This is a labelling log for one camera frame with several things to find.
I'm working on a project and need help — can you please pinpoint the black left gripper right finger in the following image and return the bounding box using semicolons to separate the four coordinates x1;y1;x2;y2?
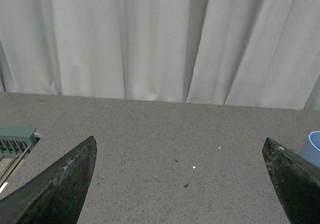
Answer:
262;137;320;224

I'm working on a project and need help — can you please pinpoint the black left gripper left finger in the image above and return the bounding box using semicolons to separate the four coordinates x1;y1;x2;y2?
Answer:
0;136;97;224

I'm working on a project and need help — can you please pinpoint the light blue cup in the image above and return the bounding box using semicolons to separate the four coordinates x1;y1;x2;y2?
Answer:
299;131;320;167

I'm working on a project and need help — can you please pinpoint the green utensil rack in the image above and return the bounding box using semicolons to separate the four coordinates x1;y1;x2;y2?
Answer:
0;125;37;189

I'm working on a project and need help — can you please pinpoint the white curtain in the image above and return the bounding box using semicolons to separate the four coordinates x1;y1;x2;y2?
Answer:
0;0;320;110

